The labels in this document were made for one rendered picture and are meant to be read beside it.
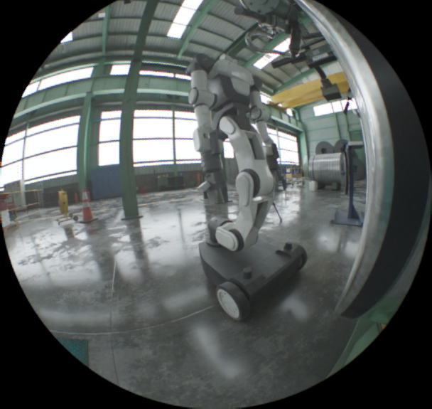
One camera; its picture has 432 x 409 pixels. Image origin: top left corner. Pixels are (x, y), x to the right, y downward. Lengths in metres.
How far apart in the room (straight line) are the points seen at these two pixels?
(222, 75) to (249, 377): 1.35
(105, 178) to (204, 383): 9.42
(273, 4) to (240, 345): 1.32
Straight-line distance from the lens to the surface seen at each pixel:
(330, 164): 5.58
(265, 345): 0.72
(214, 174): 0.58
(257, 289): 0.67
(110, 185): 9.42
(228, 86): 0.86
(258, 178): 0.65
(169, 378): 0.69
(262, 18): 0.69
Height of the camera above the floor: 0.65
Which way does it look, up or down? 6 degrees down
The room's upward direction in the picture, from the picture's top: 4 degrees counter-clockwise
